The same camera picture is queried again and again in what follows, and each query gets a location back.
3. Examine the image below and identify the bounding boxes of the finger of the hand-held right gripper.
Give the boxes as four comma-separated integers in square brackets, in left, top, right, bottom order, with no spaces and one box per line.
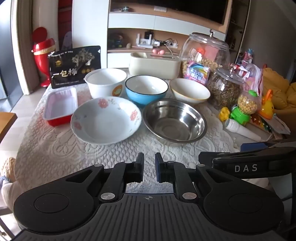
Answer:
[240,142,290,151]
[198,149,262,167]

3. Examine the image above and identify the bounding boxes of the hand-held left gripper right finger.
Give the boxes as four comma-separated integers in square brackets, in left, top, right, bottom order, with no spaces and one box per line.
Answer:
[154,152,232,200]

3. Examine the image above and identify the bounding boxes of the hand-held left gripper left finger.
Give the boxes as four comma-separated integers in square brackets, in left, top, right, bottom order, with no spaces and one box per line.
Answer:
[66,152,145,202]

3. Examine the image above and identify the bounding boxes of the stainless steel bowl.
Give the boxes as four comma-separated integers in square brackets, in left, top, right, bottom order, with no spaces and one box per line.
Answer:
[142,99,207,143]

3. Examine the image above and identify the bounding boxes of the white floral plate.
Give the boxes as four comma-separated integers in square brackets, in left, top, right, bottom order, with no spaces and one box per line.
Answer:
[70,97,142,144]

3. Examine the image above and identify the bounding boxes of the white bowl with gold rim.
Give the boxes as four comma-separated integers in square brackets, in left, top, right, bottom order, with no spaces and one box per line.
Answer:
[169,78,211,104]

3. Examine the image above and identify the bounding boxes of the blue bowl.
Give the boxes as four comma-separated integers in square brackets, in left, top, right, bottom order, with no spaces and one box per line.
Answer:
[125,75,169,108]

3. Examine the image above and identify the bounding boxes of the white bowl with orange print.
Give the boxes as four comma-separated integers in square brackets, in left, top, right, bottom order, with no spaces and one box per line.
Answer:
[84,68,127,100]

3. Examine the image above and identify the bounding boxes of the white tube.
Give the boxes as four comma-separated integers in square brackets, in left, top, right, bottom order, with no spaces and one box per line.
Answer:
[225,119,263,142]

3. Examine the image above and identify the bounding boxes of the colourful paper cards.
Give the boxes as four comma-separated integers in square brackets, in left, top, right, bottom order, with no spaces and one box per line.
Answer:
[251,113,291,140]

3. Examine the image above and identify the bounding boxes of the orange duck toy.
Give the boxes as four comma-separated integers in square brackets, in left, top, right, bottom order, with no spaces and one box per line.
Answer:
[258,89,275,120]

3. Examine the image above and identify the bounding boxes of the yellow toy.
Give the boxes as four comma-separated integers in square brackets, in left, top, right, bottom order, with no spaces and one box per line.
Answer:
[218,107,232,122]

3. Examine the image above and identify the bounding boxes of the green candy dispenser toy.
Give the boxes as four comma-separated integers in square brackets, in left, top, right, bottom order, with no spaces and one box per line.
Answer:
[230,90,262,127]

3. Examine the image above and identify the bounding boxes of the yellow cushion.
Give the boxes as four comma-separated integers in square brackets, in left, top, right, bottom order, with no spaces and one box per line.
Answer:
[261,68,296,110]

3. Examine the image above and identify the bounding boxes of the small glass jar with seeds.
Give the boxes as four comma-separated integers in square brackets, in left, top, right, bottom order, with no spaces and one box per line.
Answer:
[207,65,245,110]

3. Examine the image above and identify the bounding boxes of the pink plastic bag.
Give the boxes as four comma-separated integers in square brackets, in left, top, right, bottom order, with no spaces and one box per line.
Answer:
[240,63,264,99]

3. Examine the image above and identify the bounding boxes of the white lace tablecloth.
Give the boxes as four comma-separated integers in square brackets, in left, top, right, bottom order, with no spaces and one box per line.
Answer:
[14,68,255,196]

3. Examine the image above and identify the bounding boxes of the pink candy packet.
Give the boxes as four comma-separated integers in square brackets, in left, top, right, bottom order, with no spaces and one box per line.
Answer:
[183,61,211,87]

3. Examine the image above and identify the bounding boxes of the red rectangular tray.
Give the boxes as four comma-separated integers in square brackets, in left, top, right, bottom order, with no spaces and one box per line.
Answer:
[43,87,78,127]

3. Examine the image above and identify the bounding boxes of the cream tissue box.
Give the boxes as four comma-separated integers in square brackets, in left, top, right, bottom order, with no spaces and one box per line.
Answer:
[129,52,181,78]

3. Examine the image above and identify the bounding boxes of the large glass jar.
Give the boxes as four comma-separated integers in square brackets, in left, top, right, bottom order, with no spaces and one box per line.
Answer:
[180,29,230,80]

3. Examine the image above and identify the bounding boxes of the black snack bag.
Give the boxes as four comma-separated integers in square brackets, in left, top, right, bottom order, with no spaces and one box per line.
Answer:
[48,46,101,89]

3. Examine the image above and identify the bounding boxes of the white device on shelf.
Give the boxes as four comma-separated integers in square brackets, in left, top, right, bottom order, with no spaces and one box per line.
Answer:
[135,33,155,49]

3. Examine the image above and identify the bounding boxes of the beige fuzzy item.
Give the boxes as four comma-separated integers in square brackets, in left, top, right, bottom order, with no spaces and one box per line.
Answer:
[0,157,16,184]

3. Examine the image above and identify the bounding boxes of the wooden furniture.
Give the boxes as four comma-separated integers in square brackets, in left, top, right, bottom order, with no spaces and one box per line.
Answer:
[0,112,18,142]

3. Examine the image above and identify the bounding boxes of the white television cabinet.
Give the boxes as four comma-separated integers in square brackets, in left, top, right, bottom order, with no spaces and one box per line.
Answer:
[107,0,233,69]

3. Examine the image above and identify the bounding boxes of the television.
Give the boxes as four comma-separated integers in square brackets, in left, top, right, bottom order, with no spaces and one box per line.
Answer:
[159,0,229,24]

